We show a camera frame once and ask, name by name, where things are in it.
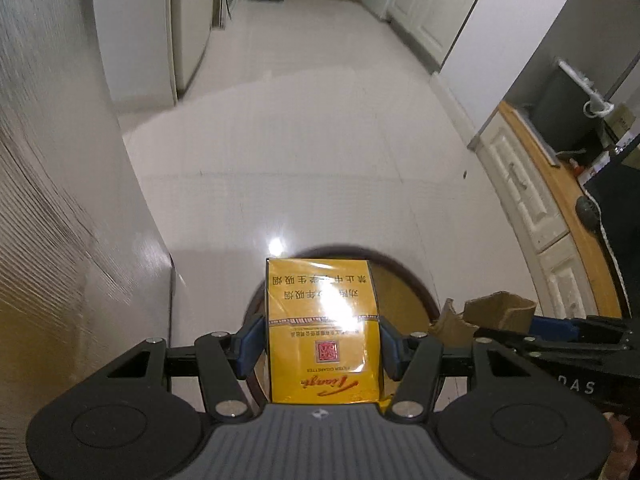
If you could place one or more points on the black screen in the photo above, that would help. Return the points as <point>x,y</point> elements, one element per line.
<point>560,115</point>

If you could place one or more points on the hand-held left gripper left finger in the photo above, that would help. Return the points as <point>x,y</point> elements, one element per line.
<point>248,347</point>

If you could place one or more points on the yellow cigarette pack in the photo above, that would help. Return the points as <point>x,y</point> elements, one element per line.
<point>320,330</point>

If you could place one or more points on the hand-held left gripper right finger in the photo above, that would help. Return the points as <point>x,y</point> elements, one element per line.
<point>392,355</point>

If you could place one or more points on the white drawer cabinet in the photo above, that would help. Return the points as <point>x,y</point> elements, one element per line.
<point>525,195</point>

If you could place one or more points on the torn brown cardboard piece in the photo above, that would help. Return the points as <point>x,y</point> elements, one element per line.
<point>495,312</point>

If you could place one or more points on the white kitchen cabinets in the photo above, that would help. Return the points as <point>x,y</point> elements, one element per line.
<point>435,5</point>

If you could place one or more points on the dark cloth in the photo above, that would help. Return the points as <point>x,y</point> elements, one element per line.
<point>620,240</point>

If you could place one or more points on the person's right hand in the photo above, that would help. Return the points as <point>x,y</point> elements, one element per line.
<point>620,435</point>

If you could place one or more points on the white refrigerator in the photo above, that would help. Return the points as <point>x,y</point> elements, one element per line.
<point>150,25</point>

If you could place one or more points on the round brown waste bin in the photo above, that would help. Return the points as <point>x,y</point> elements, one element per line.
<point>405,290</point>

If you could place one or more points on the wooden counter top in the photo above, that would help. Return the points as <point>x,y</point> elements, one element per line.
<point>560,195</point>

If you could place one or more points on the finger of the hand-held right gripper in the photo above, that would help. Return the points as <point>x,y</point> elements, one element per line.
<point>552,330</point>
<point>505,341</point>

